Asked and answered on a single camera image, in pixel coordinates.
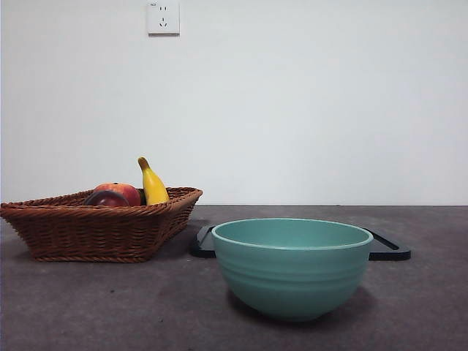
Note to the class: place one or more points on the teal ribbed bowl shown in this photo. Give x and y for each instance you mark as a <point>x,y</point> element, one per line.
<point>292,278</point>

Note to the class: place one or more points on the dark red plum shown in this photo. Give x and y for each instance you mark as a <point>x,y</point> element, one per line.
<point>106,200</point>

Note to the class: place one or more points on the dark rectangular tray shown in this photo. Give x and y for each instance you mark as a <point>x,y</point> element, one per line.
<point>203,248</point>

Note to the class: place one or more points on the yellow banana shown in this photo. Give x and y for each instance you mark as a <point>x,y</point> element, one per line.
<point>154,186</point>

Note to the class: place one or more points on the red yellow apple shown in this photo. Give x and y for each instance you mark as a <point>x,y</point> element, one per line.
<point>126,192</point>

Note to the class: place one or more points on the brown wicker basket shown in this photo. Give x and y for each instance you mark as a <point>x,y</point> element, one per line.
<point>91,234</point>

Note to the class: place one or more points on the white wall socket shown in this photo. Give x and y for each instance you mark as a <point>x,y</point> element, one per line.
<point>164,18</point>

